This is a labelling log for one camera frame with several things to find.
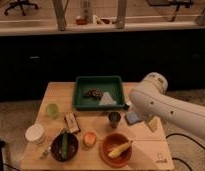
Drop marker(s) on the metal cup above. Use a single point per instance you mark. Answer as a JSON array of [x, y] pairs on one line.
[[114, 119]]

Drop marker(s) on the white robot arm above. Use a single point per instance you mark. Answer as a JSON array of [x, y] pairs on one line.
[[148, 99]]

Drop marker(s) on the dark grape bunch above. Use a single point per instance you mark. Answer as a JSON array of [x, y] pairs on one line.
[[94, 93]]

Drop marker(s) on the green plastic tray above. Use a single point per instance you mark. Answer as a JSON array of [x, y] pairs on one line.
[[111, 84]]

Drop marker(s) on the blue sponge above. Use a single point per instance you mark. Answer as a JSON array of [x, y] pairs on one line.
[[132, 118]]

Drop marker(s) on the brown snack box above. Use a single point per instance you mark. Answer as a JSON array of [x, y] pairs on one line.
[[72, 123]]

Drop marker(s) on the orange peach fruit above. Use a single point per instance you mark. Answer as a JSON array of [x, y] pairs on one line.
[[89, 139]]

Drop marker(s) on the orange clay bowl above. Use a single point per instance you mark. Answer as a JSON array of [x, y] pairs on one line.
[[110, 142]]

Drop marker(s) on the green plastic cup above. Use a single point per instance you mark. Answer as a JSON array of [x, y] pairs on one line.
[[52, 111]]

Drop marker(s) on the yellow corn cob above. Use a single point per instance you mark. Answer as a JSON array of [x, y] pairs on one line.
[[117, 151]]

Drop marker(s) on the green cucumber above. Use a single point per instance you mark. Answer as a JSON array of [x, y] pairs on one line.
[[64, 148]]

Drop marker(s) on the red bowl on shelf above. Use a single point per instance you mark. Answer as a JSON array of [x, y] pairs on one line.
[[80, 21]]

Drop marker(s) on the dark brown bowl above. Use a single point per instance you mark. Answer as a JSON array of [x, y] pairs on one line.
[[57, 144]]

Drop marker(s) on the white paper cup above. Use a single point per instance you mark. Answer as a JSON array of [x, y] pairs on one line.
[[35, 134]]

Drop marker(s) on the metal spoon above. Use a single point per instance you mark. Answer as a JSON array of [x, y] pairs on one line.
[[47, 150]]

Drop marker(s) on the black tripod stand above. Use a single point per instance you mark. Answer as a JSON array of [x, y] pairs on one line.
[[2, 164]]

